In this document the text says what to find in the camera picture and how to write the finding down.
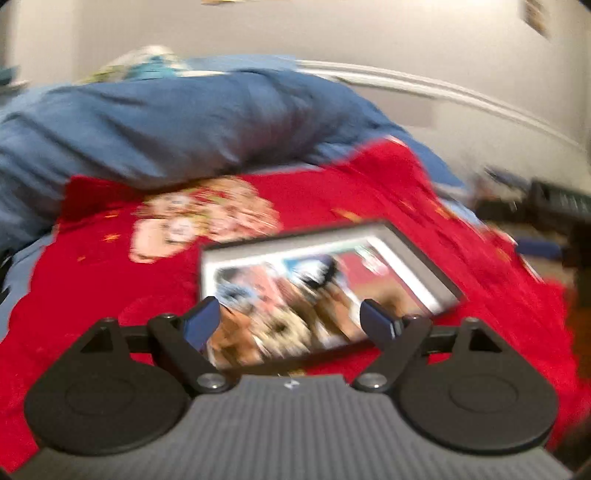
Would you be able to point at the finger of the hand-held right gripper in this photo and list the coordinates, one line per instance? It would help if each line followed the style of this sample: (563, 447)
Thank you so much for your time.
(538, 249)
(503, 208)

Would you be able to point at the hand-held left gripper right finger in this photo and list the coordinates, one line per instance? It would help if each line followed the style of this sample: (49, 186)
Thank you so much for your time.
(376, 319)

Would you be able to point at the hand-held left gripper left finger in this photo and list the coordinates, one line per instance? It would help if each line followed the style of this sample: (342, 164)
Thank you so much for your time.
(201, 323)

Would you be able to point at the orange brown pyramid sachet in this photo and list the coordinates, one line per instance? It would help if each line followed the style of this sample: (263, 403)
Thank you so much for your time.
(235, 340)

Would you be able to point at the black shallow box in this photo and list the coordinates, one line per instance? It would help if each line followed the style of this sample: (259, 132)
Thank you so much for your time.
(415, 272)

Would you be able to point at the beige crochet scrunchie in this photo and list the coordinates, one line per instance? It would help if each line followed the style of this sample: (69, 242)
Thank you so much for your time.
(277, 325)

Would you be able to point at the red bear printed blanket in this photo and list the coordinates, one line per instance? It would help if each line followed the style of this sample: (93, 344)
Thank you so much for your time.
(92, 286)

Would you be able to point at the light blue bed sheet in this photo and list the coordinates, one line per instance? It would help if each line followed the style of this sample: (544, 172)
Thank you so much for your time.
(27, 258)

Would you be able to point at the dark cloth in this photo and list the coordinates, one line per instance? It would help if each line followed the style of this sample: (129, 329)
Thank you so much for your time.
(4, 277)

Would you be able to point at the blue plush duvet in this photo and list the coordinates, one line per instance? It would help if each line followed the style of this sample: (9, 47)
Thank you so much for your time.
(161, 124)

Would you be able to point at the cartoon printed pillow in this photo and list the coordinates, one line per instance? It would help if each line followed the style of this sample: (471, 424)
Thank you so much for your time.
(143, 62)

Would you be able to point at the teal cloth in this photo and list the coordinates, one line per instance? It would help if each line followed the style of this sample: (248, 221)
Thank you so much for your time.
(7, 76)

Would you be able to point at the white bed frame rail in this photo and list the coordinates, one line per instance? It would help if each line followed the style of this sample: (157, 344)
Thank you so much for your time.
(438, 90)

